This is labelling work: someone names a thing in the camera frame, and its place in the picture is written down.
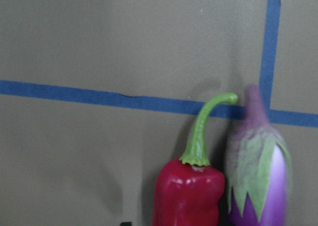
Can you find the red chili pepper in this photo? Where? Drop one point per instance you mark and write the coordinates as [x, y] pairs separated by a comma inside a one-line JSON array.
[[188, 189]]

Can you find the purple eggplant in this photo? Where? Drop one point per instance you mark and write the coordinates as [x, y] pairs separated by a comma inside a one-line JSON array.
[[258, 168]]

